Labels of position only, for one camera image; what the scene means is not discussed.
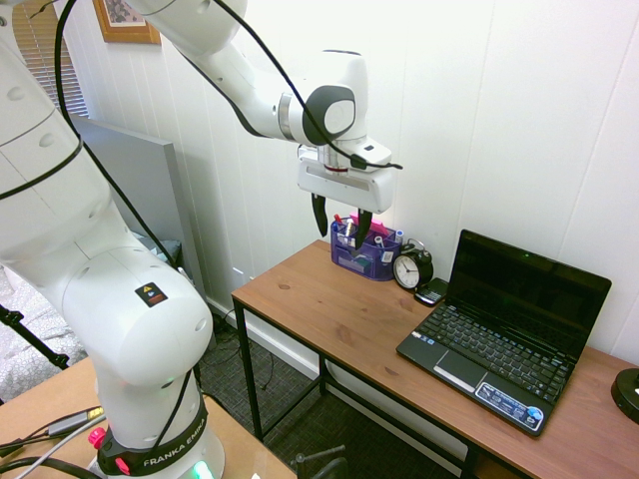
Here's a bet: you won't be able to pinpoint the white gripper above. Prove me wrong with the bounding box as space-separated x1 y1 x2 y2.
297 158 397 249

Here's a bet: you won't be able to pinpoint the black laptop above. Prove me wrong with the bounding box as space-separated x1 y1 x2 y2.
395 229 613 438

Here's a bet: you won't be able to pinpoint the pink sticky note pad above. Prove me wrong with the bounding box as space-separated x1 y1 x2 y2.
348 212 389 237

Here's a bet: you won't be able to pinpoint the purple mesh desk organizer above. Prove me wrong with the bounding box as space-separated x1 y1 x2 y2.
329 215 403 283

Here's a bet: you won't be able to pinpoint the black alarm clock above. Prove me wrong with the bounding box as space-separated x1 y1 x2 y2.
391 238 434 291

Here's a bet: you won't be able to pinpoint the black keypad phone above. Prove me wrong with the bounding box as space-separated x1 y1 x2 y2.
413 276 450 306

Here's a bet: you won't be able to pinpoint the grey green cushion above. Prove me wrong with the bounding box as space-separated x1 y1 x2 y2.
149 239 184 269

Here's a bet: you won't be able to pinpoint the wooden framed picture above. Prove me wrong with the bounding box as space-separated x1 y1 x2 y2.
92 0 163 46

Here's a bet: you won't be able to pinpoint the brown window blinds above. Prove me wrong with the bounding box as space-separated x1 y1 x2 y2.
12 0 91 119

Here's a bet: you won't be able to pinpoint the patterned white bedding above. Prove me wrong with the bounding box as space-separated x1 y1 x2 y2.
0 265 89 403

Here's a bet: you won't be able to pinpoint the black tripod stand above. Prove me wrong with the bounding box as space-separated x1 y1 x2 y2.
0 303 71 371

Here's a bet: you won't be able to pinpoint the black round lamp base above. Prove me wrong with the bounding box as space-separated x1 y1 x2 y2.
611 367 639 426

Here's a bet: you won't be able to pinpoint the grey usb adapter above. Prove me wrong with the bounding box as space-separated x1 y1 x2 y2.
46 408 106 438

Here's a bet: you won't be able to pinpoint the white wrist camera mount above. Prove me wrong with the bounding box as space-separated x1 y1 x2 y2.
298 139 393 174

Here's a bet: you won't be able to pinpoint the wooden desk black metal frame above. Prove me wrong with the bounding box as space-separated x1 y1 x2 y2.
231 239 639 479

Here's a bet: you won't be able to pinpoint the black floor cables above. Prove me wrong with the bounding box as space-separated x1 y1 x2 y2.
208 306 274 396

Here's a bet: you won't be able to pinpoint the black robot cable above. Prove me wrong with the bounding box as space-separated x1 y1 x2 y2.
0 0 404 450

